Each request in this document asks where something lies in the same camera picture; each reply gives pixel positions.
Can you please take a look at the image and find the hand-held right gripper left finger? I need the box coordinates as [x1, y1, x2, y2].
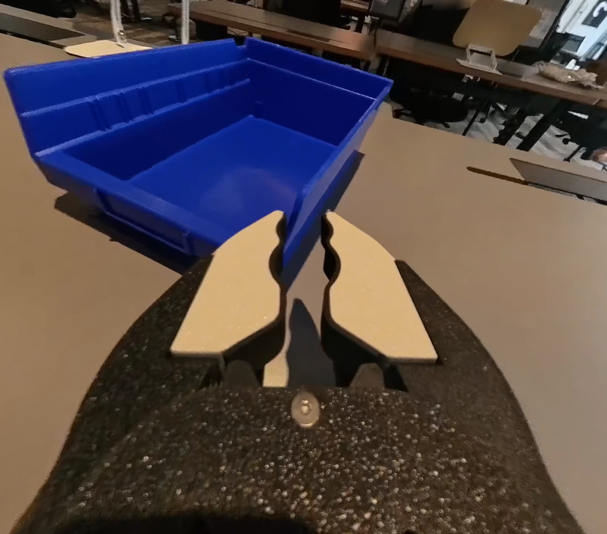
[170, 210, 288, 386]

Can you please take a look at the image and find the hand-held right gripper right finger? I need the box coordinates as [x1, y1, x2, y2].
[321, 211, 439, 388]

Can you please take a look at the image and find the blue plastic bin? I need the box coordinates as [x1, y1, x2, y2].
[4, 37, 393, 282]

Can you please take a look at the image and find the dark wooden desk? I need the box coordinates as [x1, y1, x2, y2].
[375, 29, 607, 151]
[167, 1, 380, 58]

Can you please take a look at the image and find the small clear acrylic stand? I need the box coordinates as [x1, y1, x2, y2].
[456, 45, 504, 71]

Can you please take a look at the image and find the crumpled paper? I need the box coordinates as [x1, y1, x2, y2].
[535, 61, 599, 85]

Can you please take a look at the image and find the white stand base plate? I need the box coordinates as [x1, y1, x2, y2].
[64, 40, 153, 59]

